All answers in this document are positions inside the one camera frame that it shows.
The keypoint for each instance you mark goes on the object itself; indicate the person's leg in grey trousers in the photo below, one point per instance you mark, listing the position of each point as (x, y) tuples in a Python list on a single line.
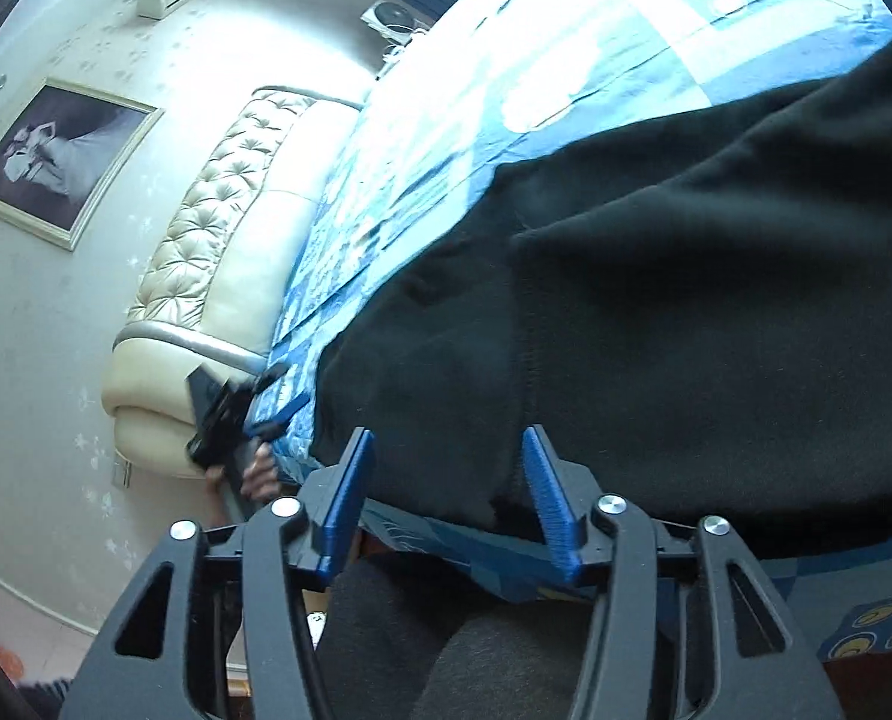
[(476, 660)]

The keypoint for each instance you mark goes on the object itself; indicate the white wall socket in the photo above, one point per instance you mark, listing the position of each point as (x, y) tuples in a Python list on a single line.
[(122, 474)]

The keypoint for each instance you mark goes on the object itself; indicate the person's left hand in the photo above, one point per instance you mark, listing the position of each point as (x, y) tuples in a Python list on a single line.
[(258, 476)]

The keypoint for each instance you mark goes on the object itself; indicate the white box fan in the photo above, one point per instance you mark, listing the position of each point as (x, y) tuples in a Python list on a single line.
[(389, 19)]

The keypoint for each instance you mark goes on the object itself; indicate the blue patterned bedspread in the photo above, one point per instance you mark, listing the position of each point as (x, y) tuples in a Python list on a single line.
[(566, 52)]

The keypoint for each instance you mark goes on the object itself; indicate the cream tufted headboard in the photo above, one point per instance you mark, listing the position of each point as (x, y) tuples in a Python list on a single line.
[(213, 225)]

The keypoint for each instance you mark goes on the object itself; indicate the black pants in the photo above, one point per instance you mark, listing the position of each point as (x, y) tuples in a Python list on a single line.
[(678, 315)]

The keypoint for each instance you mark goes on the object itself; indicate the framed wall picture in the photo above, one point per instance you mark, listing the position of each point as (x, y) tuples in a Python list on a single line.
[(56, 157)]

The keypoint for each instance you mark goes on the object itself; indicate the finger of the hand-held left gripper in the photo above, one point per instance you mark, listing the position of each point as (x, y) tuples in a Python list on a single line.
[(267, 379), (281, 420)]

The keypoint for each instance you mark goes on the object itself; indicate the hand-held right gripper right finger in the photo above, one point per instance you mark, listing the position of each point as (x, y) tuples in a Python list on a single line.
[(551, 495)]

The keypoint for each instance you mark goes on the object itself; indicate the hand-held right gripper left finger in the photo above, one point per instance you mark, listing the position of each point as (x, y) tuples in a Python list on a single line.
[(348, 487)]

